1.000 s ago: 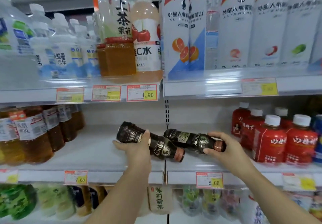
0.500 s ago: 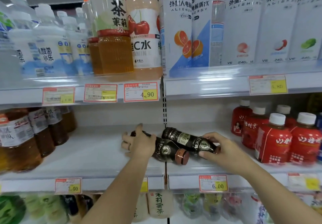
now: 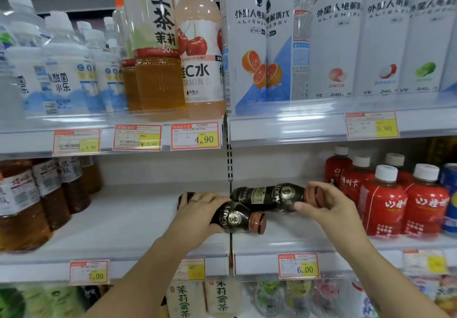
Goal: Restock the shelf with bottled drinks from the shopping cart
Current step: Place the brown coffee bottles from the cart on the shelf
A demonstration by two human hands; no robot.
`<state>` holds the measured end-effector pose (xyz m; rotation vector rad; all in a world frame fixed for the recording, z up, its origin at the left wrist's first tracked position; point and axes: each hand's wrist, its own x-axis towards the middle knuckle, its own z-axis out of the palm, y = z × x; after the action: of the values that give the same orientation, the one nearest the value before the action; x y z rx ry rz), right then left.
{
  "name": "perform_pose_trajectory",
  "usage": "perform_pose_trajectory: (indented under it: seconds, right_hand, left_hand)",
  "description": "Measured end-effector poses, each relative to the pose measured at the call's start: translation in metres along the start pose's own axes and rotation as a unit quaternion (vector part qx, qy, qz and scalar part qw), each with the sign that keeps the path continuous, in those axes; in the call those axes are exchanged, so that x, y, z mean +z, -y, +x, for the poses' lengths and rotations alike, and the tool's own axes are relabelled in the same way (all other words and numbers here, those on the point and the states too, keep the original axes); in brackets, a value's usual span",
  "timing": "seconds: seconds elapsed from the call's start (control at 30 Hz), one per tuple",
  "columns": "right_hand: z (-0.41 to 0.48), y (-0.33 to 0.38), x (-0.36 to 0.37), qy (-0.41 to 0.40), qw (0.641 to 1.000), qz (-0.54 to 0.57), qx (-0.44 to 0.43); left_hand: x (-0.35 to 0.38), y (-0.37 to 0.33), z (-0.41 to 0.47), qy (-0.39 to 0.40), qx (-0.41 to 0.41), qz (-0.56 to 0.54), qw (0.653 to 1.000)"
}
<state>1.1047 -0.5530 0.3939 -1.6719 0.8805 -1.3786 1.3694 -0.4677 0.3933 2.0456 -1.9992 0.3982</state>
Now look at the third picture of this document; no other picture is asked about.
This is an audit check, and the row of tall white bottles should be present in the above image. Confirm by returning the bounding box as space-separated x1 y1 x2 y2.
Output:
219 0 457 117

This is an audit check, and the person's right hand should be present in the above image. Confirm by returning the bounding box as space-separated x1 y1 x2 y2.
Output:
294 181 363 249

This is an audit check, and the row of white blue-label bottles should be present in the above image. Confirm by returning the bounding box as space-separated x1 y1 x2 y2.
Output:
0 0 129 117

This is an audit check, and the blue yellow drink can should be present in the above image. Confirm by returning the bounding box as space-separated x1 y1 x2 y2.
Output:
438 162 457 237

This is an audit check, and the person's right forearm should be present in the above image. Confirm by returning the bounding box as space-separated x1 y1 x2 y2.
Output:
337 234 450 318

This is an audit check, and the white blue drink bottle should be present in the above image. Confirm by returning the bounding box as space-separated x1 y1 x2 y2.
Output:
349 281 380 318

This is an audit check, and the red bottle white cap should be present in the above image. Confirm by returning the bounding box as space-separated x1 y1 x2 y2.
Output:
338 155 376 209
402 163 451 239
384 152 415 188
323 145 353 188
357 164 408 237

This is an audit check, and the tall tea bottle red band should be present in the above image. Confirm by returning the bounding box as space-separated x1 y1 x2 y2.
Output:
120 0 186 112
111 0 143 112

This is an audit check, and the person's left forearm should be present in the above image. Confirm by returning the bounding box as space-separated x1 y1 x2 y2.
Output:
84 235 202 318

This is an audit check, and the red yellow price tag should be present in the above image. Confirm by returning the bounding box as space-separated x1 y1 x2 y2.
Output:
170 121 221 151
278 252 321 280
175 256 207 282
402 248 450 276
69 259 110 286
344 110 400 140
52 128 102 157
112 124 163 152

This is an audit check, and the yellow bottle dark label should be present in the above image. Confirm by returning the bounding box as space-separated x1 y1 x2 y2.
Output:
85 284 111 309

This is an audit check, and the row of amber tea bottles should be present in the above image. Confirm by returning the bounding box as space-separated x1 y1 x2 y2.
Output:
0 155 103 253

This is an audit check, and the person's left hand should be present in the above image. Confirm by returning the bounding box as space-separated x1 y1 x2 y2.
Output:
162 191 233 255

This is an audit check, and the bright green drink bottle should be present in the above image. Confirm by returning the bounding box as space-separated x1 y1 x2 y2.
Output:
0 285 29 318

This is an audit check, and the clear bottle colourful label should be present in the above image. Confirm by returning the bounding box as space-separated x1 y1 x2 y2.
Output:
254 278 285 318
311 279 342 318
284 279 312 318

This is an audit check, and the brown-capped dark coffee bottle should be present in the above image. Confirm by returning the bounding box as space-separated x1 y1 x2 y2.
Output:
177 192 268 236
230 182 326 213

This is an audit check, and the store shelving unit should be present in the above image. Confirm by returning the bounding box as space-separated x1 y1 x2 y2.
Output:
0 0 457 318

